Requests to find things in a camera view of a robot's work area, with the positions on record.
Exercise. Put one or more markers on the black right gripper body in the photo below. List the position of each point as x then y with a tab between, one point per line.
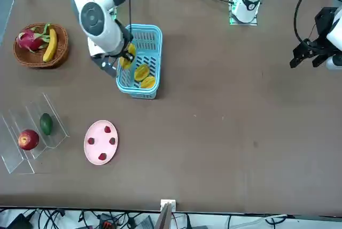
125	36

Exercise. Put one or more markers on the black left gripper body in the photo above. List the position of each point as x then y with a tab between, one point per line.
320	44

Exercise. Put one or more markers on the yellow star fruit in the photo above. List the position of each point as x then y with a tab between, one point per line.
148	82
125	64
141	72

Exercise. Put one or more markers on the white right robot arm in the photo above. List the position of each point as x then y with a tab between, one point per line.
101	34

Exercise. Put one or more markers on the blue plastic basket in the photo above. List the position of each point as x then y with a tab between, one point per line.
141	95

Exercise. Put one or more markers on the brown wicker basket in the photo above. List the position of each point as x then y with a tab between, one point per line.
60	55

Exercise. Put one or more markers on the yellow banana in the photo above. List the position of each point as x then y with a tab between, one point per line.
50	47

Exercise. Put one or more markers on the red strawberry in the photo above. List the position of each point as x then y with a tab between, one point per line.
102	156
112	140
91	141
107	129

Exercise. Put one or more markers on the pink round plate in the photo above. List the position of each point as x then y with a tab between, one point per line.
101	146

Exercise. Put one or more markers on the pink dragon fruit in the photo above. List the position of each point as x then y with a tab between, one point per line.
28	40

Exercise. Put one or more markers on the green avocado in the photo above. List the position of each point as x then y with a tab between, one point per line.
46	125

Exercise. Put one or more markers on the red apple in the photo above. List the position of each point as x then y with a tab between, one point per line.
28	141

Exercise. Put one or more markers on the clear acrylic stepped stand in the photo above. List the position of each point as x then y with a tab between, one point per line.
16	162

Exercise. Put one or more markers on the orange black plug connector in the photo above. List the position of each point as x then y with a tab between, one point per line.
107	224

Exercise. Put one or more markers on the black power adapter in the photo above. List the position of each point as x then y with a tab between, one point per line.
17	221

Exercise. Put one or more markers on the left black wrist camera bracket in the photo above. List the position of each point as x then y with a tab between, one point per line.
324	19

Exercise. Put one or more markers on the white wall socket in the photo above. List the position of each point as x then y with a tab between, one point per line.
168	202

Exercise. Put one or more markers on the grey metal post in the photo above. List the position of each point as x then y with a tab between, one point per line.
163	218

